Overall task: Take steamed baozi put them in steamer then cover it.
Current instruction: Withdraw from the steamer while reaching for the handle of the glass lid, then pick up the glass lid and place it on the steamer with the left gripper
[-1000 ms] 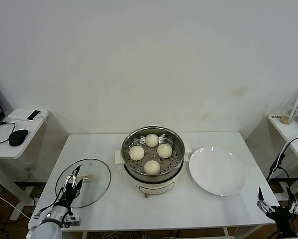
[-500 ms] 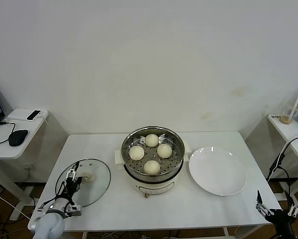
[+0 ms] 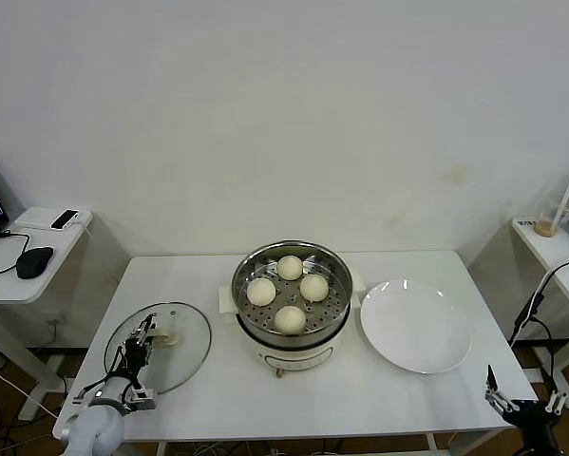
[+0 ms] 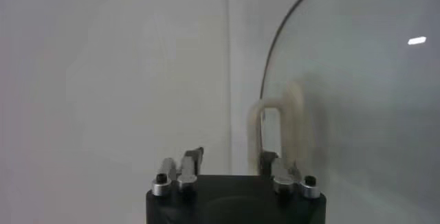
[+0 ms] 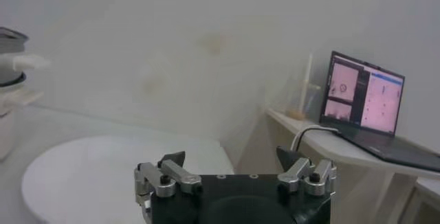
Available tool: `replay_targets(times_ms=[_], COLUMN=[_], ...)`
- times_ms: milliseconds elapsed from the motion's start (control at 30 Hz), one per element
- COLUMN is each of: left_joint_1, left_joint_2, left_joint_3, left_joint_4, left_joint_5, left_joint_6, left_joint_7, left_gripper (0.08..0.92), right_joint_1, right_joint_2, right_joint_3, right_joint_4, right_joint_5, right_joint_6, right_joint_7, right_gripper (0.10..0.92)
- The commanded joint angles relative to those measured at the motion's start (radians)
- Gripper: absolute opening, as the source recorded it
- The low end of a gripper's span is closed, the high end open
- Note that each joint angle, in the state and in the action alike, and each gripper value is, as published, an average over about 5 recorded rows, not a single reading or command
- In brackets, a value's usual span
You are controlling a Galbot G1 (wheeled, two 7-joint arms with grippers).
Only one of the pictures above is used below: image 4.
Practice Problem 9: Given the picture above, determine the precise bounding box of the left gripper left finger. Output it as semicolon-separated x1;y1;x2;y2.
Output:
150;146;205;198

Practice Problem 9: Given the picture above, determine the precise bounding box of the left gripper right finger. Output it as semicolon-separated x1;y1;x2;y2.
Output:
259;150;322;200

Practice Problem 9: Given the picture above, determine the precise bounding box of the round glass pot lid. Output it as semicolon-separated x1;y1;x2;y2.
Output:
246;0;440;224

